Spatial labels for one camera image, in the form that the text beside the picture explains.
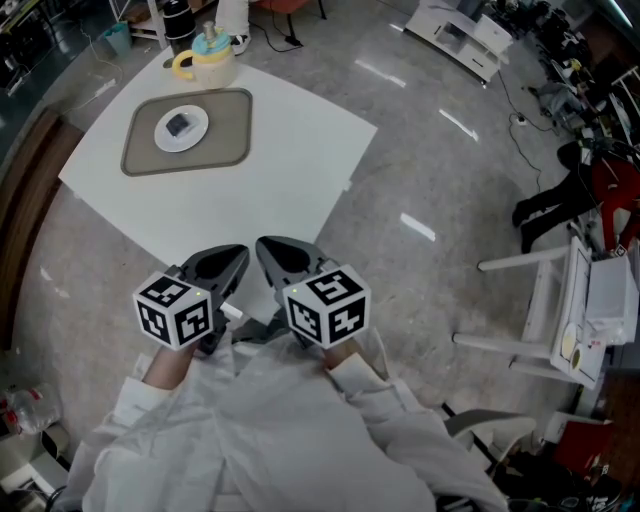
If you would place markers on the black cylinder appliance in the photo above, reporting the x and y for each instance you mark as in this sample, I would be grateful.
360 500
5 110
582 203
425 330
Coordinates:
179 25

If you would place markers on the clear plastic bottles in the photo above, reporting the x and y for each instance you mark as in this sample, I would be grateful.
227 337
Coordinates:
35 407

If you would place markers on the person's grey trousers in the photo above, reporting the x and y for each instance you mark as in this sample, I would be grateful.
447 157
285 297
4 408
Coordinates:
255 330

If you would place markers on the small white side table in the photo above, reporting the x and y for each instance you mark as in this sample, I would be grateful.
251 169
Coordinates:
525 258

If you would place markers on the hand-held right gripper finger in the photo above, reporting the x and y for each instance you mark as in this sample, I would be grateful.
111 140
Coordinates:
285 257

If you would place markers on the light blue jug lid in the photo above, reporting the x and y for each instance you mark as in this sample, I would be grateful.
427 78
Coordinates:
215 46

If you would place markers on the brown wooden platform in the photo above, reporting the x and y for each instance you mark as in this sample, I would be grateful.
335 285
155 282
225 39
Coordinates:
25 225

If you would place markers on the person's right forearm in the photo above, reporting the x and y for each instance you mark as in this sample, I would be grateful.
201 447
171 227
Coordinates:
345 355

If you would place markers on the red box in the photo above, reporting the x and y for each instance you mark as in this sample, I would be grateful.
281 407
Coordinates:
585 445

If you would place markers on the white power strip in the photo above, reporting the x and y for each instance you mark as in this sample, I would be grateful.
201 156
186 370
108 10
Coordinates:
519 119

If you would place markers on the person's left forearm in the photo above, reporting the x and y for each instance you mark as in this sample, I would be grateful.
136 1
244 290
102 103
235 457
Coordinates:
167 367

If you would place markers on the person's white coat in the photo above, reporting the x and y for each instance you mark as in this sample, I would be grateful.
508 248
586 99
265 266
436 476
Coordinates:
280 435

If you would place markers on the small dark object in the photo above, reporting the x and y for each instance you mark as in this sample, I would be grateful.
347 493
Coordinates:
178 125

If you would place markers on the white box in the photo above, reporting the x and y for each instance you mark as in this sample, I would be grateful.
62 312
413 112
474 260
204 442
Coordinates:
610 295

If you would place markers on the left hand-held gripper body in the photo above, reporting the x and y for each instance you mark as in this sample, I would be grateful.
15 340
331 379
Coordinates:
170 310

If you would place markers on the pink chair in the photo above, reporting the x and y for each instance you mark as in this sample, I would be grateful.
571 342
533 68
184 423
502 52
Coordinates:
280 4

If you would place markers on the white low cabinet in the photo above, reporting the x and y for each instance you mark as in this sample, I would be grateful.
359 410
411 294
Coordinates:
475 55

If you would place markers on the white round plate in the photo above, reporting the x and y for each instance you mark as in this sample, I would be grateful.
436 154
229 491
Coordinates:
195 140

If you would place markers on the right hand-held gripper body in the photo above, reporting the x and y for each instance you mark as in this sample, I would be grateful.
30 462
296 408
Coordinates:
330 305

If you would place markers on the white square table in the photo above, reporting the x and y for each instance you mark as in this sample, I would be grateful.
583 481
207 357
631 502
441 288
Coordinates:
300 160

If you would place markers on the teal waste bin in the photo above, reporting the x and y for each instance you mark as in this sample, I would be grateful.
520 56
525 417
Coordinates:
119 40

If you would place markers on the grey rectangular tray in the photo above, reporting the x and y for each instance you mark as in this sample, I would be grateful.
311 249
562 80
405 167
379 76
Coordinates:
225 140

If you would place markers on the small cream plate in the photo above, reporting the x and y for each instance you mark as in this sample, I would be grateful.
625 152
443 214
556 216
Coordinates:
570 340

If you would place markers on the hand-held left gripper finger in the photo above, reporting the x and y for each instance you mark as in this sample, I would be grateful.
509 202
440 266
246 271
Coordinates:
215 262

